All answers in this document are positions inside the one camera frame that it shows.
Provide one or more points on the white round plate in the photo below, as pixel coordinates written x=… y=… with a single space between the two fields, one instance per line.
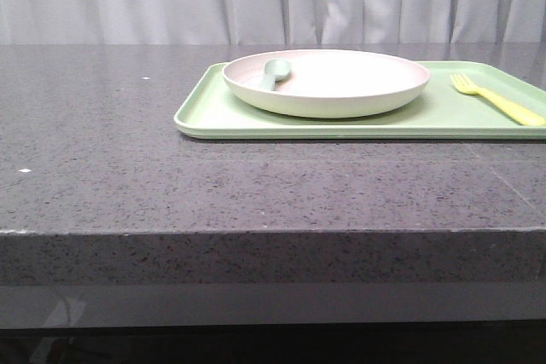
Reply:
x=329 y=83

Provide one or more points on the yellow plastic fork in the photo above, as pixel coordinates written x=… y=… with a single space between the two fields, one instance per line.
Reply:
x=522 y=115

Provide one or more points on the sage green spoon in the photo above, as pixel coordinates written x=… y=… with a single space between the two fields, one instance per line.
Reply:
x=275 y=71

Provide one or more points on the light green tray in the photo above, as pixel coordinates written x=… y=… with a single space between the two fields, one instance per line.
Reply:
x=211 y=111

